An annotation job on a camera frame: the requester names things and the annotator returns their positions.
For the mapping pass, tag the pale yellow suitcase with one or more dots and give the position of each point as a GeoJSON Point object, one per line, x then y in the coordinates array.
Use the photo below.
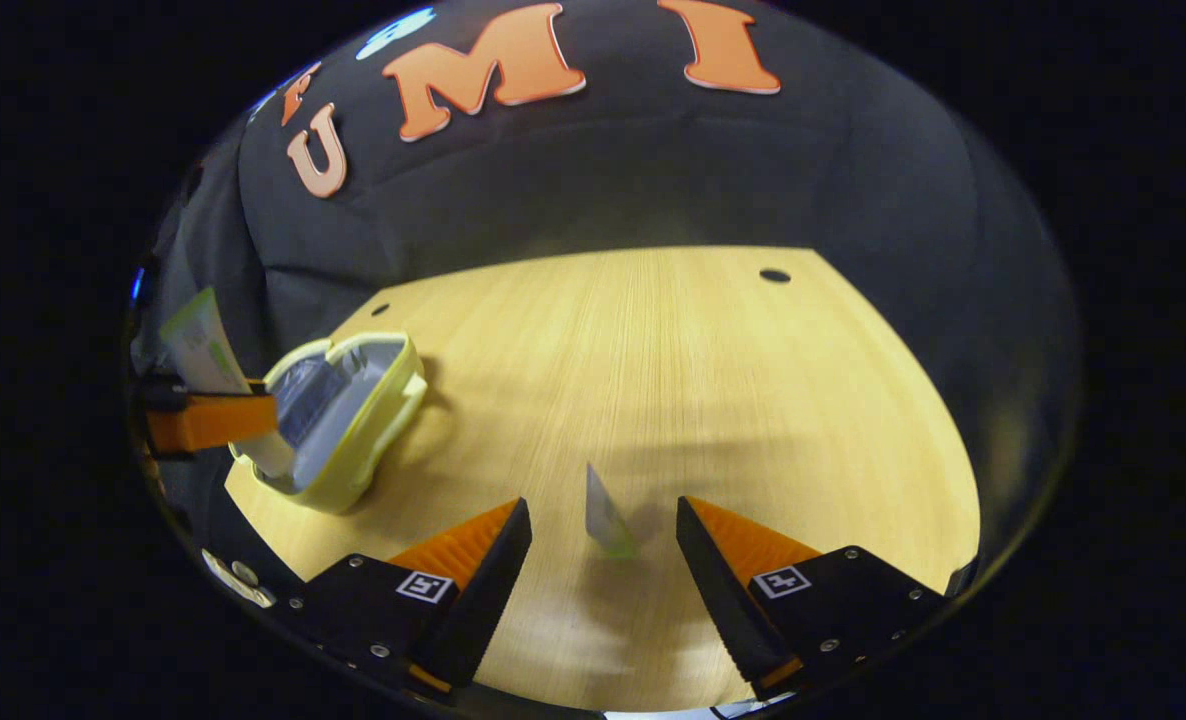
{"type": "Point", "coordinates": [373, 420]}

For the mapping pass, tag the small white object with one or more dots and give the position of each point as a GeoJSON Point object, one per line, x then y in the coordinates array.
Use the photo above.
{"type": "Point", "coordinates": [238, 580]}

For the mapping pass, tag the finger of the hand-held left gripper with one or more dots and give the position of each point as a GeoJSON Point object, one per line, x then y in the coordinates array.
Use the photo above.
{"type": "Point", "coordinates": [218, 420]}

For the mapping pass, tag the white green cream tube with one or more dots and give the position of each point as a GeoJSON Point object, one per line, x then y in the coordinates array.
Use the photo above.
{"type": "Point", "coordinates": [203, 345]}

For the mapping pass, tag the black backdrop cloth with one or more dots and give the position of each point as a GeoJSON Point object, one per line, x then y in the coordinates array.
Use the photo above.
{"type": "Point", "coordinates": [603, 180]}

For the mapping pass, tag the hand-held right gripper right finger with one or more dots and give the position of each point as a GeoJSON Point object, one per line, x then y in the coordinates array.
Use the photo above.
{"type": "Point", "coordinates": [718, 590]}

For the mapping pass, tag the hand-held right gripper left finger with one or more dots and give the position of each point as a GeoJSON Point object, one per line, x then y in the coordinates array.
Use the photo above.
{"type": "Point", "coordinates": [483, 600]}

